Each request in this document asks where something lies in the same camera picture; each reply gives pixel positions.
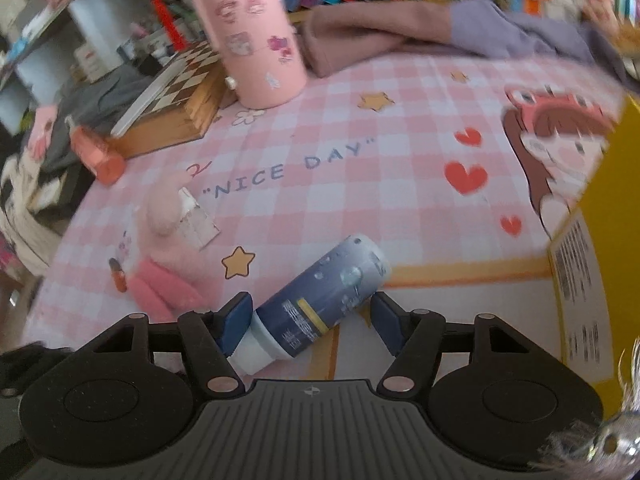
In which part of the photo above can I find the pink checked tablecloth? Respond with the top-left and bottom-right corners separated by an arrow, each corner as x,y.
22,52 -> 626,386

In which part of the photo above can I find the white printed clothing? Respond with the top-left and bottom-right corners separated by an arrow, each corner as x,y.
0,155 -> 71,276

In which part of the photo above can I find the pen holder with pens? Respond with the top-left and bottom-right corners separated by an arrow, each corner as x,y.
117,0 -> 201,61

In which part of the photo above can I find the white shelf unit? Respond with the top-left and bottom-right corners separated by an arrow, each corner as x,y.
0,0 -> 201,136

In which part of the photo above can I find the orange pink bottle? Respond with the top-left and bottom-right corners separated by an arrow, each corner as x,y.
67,117 -> 126,186

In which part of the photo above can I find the orange and white box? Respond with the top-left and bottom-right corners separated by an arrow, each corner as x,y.
497,0 -> 556,16

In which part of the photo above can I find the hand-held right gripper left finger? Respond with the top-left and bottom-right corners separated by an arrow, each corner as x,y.
75,291 -> 253,395

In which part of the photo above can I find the fluffy charm with metal bell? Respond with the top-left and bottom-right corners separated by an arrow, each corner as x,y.
540,340 -> 640,471

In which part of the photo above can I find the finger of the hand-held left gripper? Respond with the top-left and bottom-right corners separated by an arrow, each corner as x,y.
0,344 -> 73,401

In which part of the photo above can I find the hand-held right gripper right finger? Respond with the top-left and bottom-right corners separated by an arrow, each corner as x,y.
370,291 -> 541,395

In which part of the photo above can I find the grey cloth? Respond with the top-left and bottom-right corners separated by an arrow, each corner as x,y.
45,62 -> 161,171

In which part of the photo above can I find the wooden chess board box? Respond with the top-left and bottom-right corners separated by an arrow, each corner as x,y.
110,42 -> 226,161

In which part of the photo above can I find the mauve cloth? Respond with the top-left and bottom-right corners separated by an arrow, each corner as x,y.
300,0 -> 601,78

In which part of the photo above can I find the pink cylindrical container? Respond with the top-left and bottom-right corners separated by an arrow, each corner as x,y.
184,0 -> 309,109

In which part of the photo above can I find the dark blue tube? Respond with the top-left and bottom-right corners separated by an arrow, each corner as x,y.
229,233 -> 392,374

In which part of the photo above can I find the pink plush toy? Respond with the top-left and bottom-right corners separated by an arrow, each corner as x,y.
127,170 -> 211,322

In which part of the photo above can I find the pink flat pouch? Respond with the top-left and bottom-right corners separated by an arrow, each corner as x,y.
25,105 -> 61,161

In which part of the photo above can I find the yellow cardboard box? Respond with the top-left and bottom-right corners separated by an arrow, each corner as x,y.
547,92 -> 640,413

